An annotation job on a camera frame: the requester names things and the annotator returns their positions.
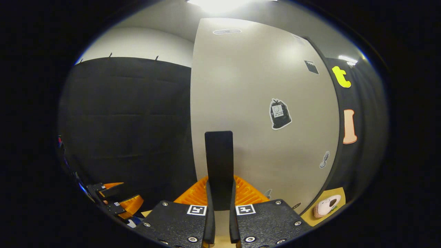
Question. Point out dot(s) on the large ceiling light panel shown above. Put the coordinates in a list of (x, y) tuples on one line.
[(220, 4)]

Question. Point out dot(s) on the black backdrop cloth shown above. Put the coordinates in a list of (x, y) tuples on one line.
[(120, 120)]

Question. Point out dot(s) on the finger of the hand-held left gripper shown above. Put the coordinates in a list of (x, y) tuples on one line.
[(112, 193), (132, 205)]

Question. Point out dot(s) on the light grey cabinet door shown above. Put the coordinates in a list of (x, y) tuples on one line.
[(248, 86)]

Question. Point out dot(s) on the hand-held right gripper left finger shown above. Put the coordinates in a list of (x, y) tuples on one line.
[(210, 224)]

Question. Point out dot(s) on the small ceiling light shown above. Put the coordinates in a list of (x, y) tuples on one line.
[(348, 60)]

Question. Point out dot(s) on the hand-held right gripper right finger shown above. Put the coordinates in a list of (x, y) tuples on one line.
[(234, 224)]

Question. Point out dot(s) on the dark grey cabinet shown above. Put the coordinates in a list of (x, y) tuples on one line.
[(341, 100)]

